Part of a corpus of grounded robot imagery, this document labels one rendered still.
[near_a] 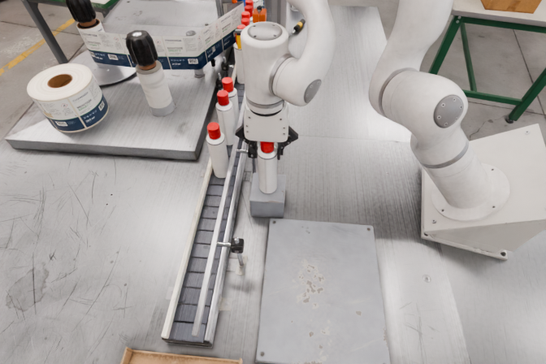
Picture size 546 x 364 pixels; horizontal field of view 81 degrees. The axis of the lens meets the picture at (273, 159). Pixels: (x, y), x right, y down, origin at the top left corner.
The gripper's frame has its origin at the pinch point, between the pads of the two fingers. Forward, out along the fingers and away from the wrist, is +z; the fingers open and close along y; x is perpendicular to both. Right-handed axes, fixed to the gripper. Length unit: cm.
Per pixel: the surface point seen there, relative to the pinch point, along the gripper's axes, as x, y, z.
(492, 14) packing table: -142, -119, 30
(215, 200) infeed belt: 3.2, 15.2, 20.2
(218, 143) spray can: -5.0, 13.7, 4.2
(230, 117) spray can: -19.0, 13.3, 7.6
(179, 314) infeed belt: 34.7, 17.4, 20.2
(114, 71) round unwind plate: -55, 69, 19
